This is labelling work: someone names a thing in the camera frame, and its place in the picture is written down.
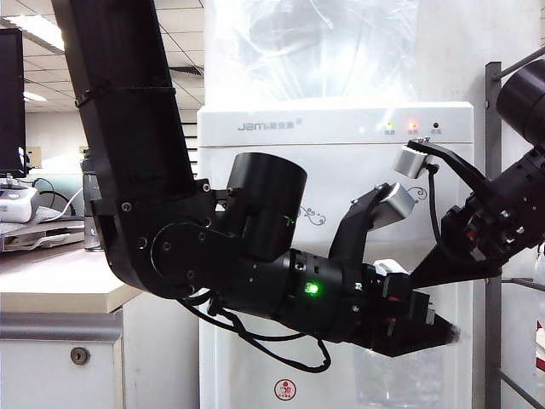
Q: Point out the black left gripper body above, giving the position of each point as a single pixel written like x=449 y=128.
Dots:
x=383 y=311

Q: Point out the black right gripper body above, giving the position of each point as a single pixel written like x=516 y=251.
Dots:
x=485 y=234

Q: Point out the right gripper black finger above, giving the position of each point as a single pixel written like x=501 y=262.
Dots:
x=451 y=268

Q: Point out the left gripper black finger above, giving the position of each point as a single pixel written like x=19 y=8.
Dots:
x=417 y=338

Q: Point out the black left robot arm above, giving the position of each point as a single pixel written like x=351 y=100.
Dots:
x=127 y=128

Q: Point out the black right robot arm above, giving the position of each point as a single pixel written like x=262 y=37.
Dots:
x=523 y=98

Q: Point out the white water dispenser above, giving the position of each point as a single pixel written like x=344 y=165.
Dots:
x=332 y=128

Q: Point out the bagged clear water jug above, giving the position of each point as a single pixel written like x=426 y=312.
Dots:
x=315 y=55

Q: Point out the white desk with drawer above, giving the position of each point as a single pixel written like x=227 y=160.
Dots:
x=55 y=383

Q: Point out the grey desk tray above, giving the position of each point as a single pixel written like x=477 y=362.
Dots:
x=34 y=240

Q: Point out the white plastic bottle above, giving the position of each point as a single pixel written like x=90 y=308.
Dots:
x=540 y=268

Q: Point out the dark metal rack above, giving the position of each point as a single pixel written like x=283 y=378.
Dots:
x=494 y=319

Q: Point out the round metal drawer lock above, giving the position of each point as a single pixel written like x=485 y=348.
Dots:
x=80 y=355

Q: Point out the grey bottle dark lid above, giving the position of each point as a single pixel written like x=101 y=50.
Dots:
x=90 y=213

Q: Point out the ceiling air vent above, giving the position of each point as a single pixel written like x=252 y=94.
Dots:
x=187 y=71

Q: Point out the white desktop device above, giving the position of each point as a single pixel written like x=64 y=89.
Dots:
x=17 y=204

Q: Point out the small ceiling light panel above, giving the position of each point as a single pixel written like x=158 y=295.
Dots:
x=34 y=97

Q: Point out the black computer monitor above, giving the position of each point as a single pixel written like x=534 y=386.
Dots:
x=10 y=106

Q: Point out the long ceiling light panel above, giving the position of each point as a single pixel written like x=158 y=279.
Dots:
x=34 y=34

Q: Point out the black right camera bracket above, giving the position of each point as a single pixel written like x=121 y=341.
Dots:
x=464 y=168

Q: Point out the black camera bracket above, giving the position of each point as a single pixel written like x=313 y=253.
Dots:
x=349 y=234
x=464 y=168

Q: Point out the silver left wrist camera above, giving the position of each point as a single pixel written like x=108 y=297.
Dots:
x=398 y=206

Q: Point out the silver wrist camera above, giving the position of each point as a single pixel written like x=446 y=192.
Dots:
x=398 y=206
x=411 y=162

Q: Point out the black left camera bracket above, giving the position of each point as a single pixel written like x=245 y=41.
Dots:
x=349 y=234

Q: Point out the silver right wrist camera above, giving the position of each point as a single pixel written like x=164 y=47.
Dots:
x=411 y=162

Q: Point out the black wall rack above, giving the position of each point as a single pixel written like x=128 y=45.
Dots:
x=191 y=136

